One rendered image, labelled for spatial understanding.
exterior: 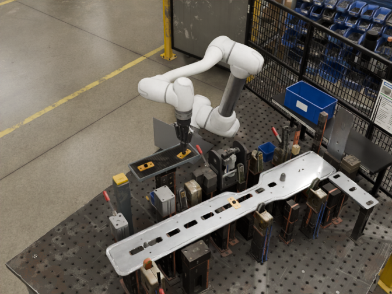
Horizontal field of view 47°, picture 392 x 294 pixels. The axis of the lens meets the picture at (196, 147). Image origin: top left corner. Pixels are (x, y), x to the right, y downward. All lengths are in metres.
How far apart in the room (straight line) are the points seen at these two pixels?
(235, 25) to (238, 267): 2.98
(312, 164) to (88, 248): 1.38
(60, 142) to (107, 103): 0.75
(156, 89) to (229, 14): 2.77
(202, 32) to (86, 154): 1.95
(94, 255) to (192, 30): 3.32
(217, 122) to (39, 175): 1.86
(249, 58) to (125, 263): 1.30
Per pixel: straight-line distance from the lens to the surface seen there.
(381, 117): 2.85
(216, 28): 5.04
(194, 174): 2.41
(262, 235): 2.37
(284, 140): 2.62
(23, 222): 3.84
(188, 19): 5.27
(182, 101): 2.16
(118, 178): 2.32
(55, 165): 4.25
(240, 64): 2.59
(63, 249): 2.66
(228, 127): 2.99
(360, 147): 2.88
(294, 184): 2.56
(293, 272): 2.55
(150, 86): 2.21
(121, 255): 2.20
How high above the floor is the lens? 2.76
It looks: 40 degrees down
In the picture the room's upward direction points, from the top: 1 degrees clockwise
